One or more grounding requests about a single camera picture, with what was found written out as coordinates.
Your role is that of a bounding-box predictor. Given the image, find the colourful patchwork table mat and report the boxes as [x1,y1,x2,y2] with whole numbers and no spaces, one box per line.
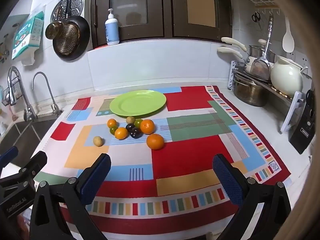
[30,85,292,240]

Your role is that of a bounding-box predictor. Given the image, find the slim gooseneck faucet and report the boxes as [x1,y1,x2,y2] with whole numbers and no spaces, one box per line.
[31,71,63,117]

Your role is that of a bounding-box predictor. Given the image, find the silver steamer plate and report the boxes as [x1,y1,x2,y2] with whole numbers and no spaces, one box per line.
[50,0,83,23]

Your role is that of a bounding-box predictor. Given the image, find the chrome kitchen faucet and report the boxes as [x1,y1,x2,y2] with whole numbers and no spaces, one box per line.
[7,66,38,122]

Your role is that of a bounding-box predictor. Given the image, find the cream pan handle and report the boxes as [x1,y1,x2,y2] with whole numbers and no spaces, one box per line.
[221,37,248,52]
[217,46,243,59]

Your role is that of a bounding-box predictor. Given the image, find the teal white paper package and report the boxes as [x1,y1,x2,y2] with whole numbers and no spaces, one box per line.
[12,11,45,61]

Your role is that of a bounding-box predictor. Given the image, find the white blue pump bottle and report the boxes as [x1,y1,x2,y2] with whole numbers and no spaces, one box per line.
[105,9,120,46]

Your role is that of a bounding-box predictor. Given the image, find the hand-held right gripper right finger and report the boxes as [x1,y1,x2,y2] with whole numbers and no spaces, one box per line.
[212,154,292,240]

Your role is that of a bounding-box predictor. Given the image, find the small brass pot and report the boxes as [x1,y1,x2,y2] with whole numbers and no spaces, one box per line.
[45,21,64,40]

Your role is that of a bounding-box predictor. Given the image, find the wire sponge basket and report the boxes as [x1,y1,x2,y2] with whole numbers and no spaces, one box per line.
[1,86,22,105]

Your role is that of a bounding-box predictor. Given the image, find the black scissors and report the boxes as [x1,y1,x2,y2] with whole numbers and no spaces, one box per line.
[251,11,263,30]

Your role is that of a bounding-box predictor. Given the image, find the white wall socket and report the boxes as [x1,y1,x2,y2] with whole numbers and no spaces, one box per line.
[289,51,307,66]

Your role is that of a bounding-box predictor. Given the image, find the steel stockpot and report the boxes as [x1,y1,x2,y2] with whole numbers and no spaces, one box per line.
[233,74,271,107]

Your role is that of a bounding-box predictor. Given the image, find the white metal dish rack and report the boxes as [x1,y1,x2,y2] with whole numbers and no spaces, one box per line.
[227,60,306,133]

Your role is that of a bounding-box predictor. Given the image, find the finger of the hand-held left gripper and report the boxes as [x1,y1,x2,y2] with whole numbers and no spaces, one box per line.
[0,151,48,194]
[0,146,19,167]

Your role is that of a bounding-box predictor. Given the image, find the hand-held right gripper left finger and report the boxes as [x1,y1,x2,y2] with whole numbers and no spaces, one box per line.
[29,152,112,240]

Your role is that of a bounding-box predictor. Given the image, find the white ceramic pot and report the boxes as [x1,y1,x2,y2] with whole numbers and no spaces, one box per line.
[270,56,308,98]

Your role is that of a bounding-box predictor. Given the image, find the white rice spoon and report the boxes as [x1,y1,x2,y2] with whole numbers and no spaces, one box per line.
[282,15,294,53]

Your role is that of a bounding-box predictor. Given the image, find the steel kitchen sink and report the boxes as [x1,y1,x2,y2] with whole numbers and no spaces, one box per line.
[0,116,55,155]

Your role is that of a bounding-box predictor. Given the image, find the green plate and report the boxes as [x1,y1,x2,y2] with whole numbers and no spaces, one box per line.
[109,90,167,117]

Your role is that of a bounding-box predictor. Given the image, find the black knife block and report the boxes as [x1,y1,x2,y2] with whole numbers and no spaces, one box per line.
[288,89,317,155]

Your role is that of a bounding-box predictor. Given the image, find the dark brown window frame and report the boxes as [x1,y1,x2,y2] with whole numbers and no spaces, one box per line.
[84,0,233,50]

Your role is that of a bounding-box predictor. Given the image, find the black frying pan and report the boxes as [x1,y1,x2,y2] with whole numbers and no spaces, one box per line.
[52,0,91,61]

